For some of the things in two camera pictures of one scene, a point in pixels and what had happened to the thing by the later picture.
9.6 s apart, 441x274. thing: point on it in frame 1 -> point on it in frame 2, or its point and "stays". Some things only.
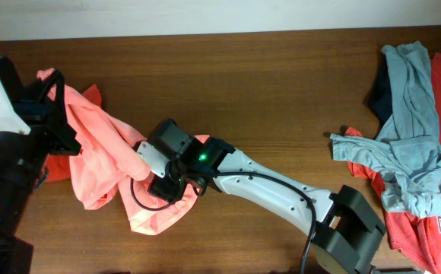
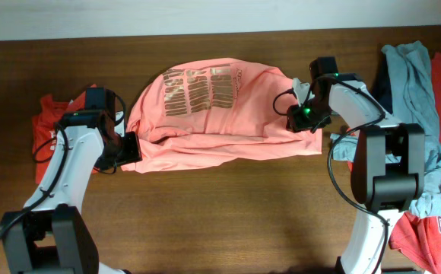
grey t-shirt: (407, 152) stays
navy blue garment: (379, 98) stays
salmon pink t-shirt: (105, 159) -> (217, 110)
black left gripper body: (58, 138) -> (124, 151)
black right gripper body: (165, 186) -> (310, 116)
